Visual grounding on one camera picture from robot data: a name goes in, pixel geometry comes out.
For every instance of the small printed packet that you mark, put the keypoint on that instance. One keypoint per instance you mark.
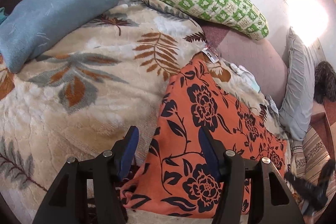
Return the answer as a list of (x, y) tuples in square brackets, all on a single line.
[(210, 54)]

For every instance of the small white teal cloth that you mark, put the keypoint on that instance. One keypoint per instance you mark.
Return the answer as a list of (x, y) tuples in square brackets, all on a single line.
[(246, 76)]

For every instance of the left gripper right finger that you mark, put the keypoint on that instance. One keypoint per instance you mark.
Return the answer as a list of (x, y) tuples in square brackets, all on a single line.
[(270, 199)]

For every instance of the grey blue pillow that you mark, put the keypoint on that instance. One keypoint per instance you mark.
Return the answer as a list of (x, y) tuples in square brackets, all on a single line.
[(297, 105)]

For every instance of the pink quilted mattress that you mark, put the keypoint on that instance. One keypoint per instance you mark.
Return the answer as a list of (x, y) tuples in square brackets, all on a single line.
[(258, 57)]

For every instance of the leaf pattern blanket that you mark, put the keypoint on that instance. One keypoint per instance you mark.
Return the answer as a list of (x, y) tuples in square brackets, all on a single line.
[(81, 96)]

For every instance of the striped beige cushion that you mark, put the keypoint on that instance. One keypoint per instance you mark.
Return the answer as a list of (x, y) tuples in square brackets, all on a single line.
[(308, 156)]

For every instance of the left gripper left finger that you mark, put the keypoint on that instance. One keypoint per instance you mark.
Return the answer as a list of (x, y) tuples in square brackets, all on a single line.
[(66, 200)]

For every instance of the orange floral blouse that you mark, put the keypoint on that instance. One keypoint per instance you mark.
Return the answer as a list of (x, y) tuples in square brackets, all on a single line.
[(198, 122)]

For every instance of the dark furry cushion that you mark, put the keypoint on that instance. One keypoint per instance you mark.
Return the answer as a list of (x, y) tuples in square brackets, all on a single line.
[(324, 82)]

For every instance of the blue folded towel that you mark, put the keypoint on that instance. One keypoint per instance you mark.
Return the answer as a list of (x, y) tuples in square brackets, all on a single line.
[(34, 26)]

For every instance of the small grey crumpled cloth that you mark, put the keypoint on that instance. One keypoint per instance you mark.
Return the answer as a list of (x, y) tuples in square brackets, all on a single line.
[(272, 106)]

